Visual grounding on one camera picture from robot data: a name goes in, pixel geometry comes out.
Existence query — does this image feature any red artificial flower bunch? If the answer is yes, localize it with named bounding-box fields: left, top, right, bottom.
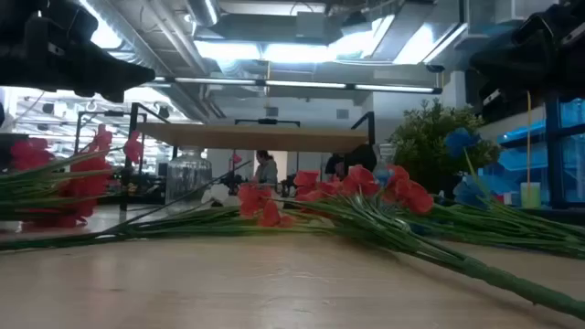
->
left=0, top=122, right=144, bottom=229
left=237, top=164, right=585, bottom=321

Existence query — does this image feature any blue artificial flower bunch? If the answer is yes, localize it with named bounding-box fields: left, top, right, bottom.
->
left=429, top=127, right=585, bottom=261

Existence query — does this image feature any silver round air duct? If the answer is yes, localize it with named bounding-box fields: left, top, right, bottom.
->
left=185, top=0, right=220, bottom=27

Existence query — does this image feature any green plastic cup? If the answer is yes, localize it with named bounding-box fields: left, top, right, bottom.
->
left=520, top=181, right=542, bottom=209

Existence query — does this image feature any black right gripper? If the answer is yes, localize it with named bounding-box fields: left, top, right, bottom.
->
left=470, top=0, right=585, bottom=122

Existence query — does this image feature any green potted plant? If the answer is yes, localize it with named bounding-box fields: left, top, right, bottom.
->
left=388, top=98, right=502, bottom=193

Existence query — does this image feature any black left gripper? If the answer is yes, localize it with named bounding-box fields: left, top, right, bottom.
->
left=0, top=0, right=156, bottom=104

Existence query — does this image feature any person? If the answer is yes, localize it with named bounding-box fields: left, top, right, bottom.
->
left=324, top=153, right=348, bottom=182
left=252, top=149, right=280, bottom=186

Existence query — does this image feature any ribbed round glass vase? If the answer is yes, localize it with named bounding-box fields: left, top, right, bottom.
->
left=164, top=145, right=214, bottom=216

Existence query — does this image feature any white artificial flower bunch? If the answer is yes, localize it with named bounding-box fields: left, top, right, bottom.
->
left=0, top=159, right=321, bottom=252

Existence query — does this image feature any wooden shelf with black legs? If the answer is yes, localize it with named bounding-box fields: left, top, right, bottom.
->
left=121, top=102, right=378, bottom=225

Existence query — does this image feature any long linear ceiling light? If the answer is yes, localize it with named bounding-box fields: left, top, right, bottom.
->
left=150, top=76, right=443, bottom=96

